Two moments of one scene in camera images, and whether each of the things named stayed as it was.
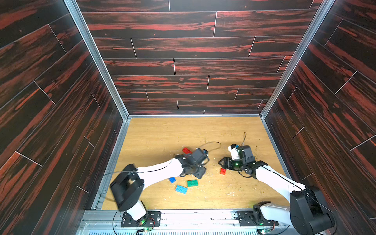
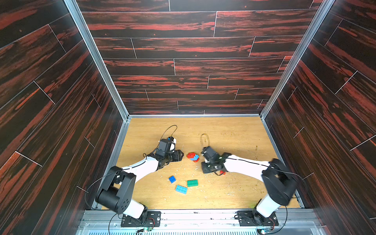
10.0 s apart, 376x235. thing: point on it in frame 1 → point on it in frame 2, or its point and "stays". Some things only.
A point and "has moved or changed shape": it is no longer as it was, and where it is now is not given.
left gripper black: [200, 173] → [177, 154]
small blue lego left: [172, 179] stays
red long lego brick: [186, 151] has moved or changed shape
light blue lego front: [181, 189] stays
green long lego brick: [192, 182] stays
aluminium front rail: [101, 222] stays
